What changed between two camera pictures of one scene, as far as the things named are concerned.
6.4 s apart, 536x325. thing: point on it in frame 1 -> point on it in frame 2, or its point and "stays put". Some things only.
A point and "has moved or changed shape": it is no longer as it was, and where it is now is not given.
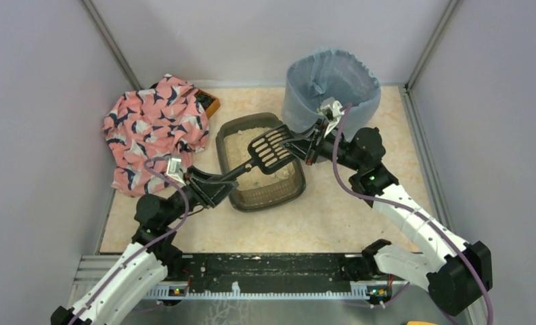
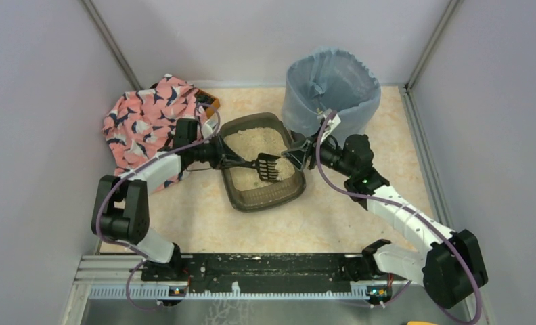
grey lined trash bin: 323,74 stays put
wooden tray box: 210,103 stays put
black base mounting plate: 266,269 stays put
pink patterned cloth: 168,120 stays put
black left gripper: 200,189 -> 220,153
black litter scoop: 266,154 has moved or changed shape
